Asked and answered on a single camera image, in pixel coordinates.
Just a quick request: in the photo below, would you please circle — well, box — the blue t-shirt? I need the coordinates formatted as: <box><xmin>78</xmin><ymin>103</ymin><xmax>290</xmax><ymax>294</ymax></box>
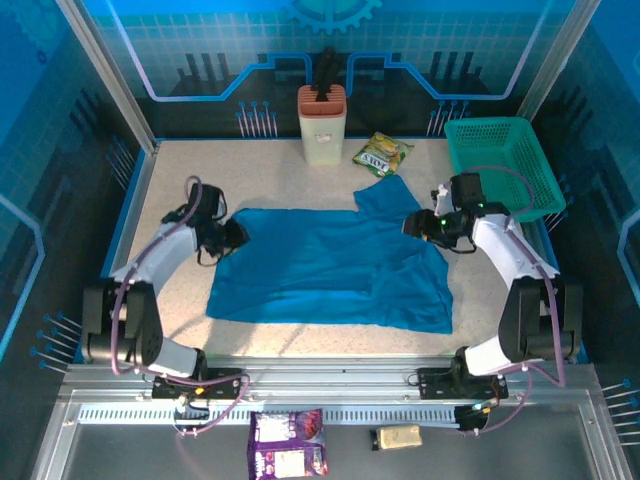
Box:
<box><xmin>205</xmin><ymin>173</ymin><xmax>454</xmax><ymax>335</ymax></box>

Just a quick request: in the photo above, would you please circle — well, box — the green yellow candy bag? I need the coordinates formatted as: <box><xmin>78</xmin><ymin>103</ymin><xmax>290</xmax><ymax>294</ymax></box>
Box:
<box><xmin>352</xmin><ymin>131</ymin><xmax>415</xmax><ymax>180</ymax></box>

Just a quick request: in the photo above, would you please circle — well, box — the teal plastic basket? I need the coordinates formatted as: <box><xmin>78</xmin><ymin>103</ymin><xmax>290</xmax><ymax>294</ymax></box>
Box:
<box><xmin>443</xmin><ymin>117</ymin><xmax>567</xmax><ymax>223</ymax></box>

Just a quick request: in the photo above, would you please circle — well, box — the cream knife block orange top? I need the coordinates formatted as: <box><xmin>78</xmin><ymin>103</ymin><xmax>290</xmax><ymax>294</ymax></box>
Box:
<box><xmin>297</xmin><ymin>83</ymin><xmax>348</xmax><ymax>167</ymax></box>

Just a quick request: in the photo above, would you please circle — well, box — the small black controller board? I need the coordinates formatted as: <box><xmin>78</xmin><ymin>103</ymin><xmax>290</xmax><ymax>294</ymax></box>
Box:
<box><xmin>172</xmin><ymin>398</ymin><xmax>211</xmax><ymax>421</ymax></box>
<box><xmin>453</xmin><ymin>402</ymin><xmax>494</xmax><ymax>432</ymax></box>

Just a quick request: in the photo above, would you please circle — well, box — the beige sponge block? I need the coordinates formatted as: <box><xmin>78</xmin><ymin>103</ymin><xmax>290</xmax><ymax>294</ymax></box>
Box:
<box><xmin>369</xmin><ymin>424</ymin><xmax>424</xmax><ymax>452</ymax></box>

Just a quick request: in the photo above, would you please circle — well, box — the purple snack bag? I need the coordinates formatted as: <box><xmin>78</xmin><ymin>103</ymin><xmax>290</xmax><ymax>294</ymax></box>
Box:
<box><xmin>246</xmin><ymin>408</ymin><xmax>330</xmax><ymax>479</ymax></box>

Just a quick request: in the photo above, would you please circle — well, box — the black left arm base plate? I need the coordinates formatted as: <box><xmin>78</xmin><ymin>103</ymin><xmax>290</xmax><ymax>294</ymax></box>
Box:
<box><xmin>151</xmin><ymin>367</ymin><xmax>243</xmax><ymax>401</ymax></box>

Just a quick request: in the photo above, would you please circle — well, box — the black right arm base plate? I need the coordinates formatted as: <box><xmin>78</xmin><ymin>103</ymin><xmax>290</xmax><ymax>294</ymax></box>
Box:
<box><xmin>417</xmin><ymin>367</ymin><xmax>510</xmax><ymax>401</ymax></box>

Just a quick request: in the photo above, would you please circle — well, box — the aluminium mounting rail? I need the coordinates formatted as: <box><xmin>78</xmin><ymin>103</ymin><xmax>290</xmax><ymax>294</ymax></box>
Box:
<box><xmin>59</xmin><ymin>354</ymin><xmax>599</xmax><ymax>401</ymax></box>

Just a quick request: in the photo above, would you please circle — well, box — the black knife handle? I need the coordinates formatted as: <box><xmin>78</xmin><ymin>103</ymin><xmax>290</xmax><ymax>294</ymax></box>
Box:
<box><xmin>312</xmin><ymin>52</ymin><xmax>334</xmax><ymax>100</ymax></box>
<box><xmin>322</xmin><ymin>47</ymin><xmax>344</xmax><ymax>101</ymax></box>

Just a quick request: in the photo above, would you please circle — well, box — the aluminium frame post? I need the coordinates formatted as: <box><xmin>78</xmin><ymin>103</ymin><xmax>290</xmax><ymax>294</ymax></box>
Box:
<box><xmin>54</xmin><ymin>0</ymin><xmax>162</xmax><ymax>154</ymax></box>
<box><xmin>514</xmin><ymin>0</ymin><xmax>604</xmax><ymax>121</ymax></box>

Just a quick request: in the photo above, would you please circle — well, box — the slotted grey cable duct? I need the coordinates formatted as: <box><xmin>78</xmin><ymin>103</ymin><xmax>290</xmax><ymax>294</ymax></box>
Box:
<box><xmin>77</xmin><ymin>404</ymin><xmax>464</xmax><ymax>427</ymax></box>

